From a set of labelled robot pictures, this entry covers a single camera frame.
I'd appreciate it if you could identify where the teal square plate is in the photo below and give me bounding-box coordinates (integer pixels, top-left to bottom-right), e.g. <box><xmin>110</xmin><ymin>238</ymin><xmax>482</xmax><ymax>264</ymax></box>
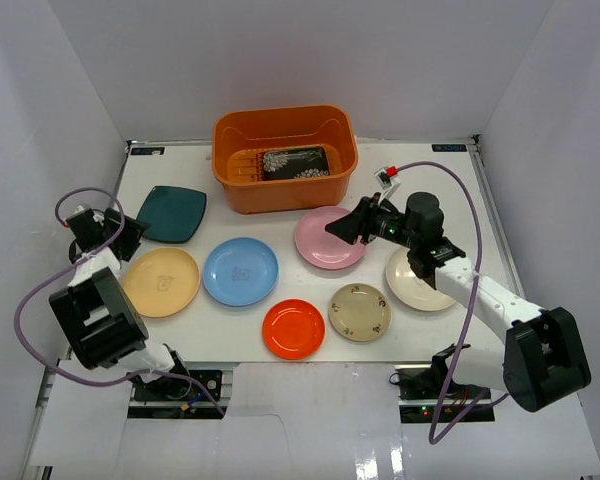
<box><xmin>136</xmin><ymin>186</ymin><xmax>207</xmax><ymax>244</ymax></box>

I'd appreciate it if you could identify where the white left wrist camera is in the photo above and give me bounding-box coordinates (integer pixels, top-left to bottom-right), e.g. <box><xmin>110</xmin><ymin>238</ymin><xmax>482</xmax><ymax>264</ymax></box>
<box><xmin>64</xmin><ymin>205</ymin><xmax>104</xmax><ymax>228</ymax></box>

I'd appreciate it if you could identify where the beige floral round plate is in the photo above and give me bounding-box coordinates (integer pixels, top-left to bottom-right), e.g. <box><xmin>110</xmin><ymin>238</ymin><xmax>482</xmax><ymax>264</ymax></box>
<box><xmin>328</xmin><ymin>283</ymin><xmax>392</xmax><ymax>343</ymax></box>

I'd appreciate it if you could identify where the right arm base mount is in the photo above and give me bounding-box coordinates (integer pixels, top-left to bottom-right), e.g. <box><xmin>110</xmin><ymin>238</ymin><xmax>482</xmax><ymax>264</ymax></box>
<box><xmin>388</xmin><ymin>364</ymin><xmax>481</xmax><ymax>425</ymax></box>

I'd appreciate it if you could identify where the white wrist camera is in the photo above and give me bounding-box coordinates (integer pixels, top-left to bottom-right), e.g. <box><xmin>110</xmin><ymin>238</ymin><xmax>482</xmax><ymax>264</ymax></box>
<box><xmin>374</xmin><ymin>166</ymin><xmax>401</xmax><ymax>203</ymax></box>
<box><xmin>64</xmin><ymin>205</ymin><xmax>104</xmax><ymax>228</ymax></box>

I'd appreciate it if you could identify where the cream white round plate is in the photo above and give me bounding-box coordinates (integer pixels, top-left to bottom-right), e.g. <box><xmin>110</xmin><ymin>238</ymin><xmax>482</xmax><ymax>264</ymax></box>
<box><xmin>385</xmin><ymin>247</ymin><xmax>456</xmax><ymax>312</ymax></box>

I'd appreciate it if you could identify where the pink round plate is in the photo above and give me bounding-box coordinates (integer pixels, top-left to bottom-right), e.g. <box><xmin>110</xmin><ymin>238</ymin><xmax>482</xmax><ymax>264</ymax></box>
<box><xmin>294</xmin><ymin>206</ymin><xmax>366</xmax><ymax>270</ymax></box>

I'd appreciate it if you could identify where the black floral square plate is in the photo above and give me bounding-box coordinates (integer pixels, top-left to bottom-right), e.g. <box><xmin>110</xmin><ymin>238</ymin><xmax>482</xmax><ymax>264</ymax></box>
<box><xmin>260</xmin><ymin>146</ymin><xmax>330</xmax><ymax>181</ymax></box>

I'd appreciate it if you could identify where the yellow round plate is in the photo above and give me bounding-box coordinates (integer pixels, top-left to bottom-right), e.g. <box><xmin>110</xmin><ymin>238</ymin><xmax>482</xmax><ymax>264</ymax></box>
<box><xmin>122</xmin><ymin>247</ymin><xmax>201</xmax><ymax>318</ymax></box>

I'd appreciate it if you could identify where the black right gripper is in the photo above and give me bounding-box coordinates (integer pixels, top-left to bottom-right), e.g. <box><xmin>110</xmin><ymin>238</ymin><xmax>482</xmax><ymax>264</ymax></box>
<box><xmin>324</xmin><ymin>193</ymin><xmax>419</xmax><ymax>251</ymax></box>

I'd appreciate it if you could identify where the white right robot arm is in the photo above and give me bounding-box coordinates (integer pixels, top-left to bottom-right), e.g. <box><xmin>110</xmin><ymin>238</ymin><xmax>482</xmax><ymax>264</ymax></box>
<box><xmin>325</xmin><ymin>192</ymin><xmax>592</xmax><ymax>412</ymax></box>

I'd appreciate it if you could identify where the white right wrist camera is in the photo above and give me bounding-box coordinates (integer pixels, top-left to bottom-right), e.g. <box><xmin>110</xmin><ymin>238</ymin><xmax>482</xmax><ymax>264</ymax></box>
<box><xmin>374</xmin><ymin>166</ymin><xmax>401</xmax><ymax>203</ymax></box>

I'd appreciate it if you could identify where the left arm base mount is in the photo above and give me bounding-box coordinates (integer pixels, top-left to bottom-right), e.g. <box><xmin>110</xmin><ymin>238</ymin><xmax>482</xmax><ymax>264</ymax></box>
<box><xmin>128</xmin><ymin>369</ymin><xmax>228</xmax><ymax>420</ymax></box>

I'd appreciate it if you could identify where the blue round plate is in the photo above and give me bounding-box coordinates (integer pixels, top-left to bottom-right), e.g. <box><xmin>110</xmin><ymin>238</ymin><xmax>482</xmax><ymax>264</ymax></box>
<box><xmin>203</xmin><ymin>237</ymin><xmax>279</xmax><ymax>307</ymax></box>

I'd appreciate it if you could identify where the orange round plate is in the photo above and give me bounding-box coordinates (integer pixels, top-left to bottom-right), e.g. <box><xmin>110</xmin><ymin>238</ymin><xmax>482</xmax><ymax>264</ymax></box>
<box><xmin>262</xmin><ymin>299</ymin><xmax>326</xmax><ymax>361</ymax></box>

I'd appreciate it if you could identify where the orange plastic bin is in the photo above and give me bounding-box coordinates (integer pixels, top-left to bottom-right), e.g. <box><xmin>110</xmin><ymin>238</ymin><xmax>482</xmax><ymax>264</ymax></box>
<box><xmin>212</xmin><ymin>105</ymin><xmax>358</xmax><ymax>214</ymax></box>

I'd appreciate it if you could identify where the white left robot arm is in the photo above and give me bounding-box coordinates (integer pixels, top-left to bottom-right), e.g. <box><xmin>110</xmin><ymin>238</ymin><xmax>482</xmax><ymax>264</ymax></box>
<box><xmin>49</xmin><ymin>207</ymin><xmax>192</xmax><ymax>400</ymax></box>

